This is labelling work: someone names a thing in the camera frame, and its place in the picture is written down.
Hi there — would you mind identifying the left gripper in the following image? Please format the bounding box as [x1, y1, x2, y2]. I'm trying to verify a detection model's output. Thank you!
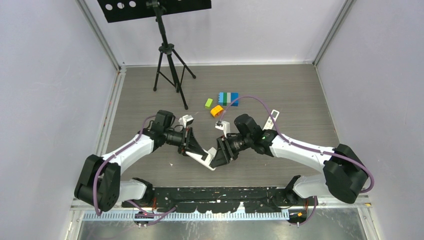
[163, 126, 206, 158]

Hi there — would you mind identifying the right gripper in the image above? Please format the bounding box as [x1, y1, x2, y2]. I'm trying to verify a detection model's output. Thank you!
[212, 134, 253, 169]

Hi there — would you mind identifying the white remote with red keypad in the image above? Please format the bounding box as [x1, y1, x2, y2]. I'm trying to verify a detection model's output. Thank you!
[185, 147, 217, 171]

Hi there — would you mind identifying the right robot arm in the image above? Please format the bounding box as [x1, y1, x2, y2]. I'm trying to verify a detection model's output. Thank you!
[209, 114, 369, 205]

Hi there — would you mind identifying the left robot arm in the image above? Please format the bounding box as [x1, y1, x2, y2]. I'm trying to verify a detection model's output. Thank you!
[74, 110, 217, 215]

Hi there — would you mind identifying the white air conditioner remote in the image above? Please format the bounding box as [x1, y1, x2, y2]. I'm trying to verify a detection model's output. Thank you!
[262, 109, 280, 130]

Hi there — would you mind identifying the orange toy brick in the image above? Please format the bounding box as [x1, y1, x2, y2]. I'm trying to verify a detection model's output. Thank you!
[210, 105, 224, 118]

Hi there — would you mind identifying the green toy brick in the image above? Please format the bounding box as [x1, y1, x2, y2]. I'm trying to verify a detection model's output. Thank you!
[204, 98, 214, 109]

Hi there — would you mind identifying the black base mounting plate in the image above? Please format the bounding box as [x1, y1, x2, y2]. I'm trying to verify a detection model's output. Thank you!
[131, 186, 314, 214]

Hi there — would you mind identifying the blue green toy block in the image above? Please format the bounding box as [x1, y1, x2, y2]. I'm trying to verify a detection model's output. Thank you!
[218, 92, 239, 107]

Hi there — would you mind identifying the black tripod stand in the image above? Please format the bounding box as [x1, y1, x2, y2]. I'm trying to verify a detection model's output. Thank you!
[146, 0, 197, 110]

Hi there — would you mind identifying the black perforated plate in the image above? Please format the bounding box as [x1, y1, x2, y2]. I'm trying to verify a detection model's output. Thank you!
[97, 0, 212, 23]

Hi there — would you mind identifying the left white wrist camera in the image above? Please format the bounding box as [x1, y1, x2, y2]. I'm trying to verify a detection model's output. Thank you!
[178, 115, 194, 128]

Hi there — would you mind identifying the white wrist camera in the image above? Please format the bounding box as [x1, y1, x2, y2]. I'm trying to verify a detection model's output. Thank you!
[215, 120, 231, 138]
[178, 115, 194, 128]

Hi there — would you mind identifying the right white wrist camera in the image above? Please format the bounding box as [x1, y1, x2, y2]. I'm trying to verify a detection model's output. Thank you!
[215, 120, 231, 138]

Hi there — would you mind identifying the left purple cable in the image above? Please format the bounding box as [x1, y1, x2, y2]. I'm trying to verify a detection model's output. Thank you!
[92, 114, 179, 229]

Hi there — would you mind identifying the purple cable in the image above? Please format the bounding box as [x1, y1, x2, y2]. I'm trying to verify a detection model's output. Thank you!
[92, 114, 179, 229]
[216, 95, 376, 229]

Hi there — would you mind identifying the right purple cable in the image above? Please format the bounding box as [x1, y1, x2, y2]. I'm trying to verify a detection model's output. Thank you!
[216, 95, 376, 229]

